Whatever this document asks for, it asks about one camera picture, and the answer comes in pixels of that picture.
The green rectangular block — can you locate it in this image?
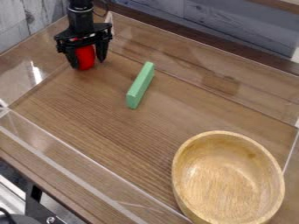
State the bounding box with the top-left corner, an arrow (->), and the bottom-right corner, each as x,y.
126,61 -> 155,109

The black table leg bracket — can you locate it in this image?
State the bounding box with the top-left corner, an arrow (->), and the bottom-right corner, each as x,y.
24,184 -> 67,224

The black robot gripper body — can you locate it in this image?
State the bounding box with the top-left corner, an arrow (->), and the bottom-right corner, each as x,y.
54,8 -> 112,53

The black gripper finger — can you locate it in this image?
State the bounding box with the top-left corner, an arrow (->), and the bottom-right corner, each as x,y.
64,47 -> 80,69
96,39 -> 110,62

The clear acrylic enclosure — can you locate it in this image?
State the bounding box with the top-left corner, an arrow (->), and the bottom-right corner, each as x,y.
0,15 -> 299,224

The wooden bowl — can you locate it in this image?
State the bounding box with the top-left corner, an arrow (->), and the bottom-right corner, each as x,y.
172,130 -> 286,224

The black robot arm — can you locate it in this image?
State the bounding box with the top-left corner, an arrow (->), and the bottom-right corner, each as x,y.
54,0 -> 112,70

